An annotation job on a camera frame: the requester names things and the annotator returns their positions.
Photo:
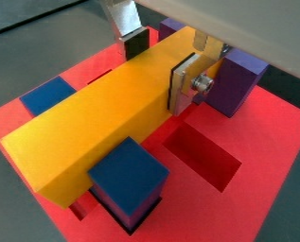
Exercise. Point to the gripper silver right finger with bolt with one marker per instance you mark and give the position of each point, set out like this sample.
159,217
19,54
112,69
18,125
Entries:
189,78

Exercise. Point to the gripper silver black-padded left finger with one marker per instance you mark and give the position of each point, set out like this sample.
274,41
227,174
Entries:
132,35

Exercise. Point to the yellow rectangular block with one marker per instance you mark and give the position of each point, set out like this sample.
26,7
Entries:
60,144

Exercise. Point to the red insertion board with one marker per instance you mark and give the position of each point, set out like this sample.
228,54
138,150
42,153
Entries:
228,164

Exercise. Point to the purple U-shaped block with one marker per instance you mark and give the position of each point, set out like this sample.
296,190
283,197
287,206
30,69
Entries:
236,74

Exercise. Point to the dark blue U-shaped block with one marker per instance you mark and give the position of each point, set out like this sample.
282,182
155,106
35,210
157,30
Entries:
128,179

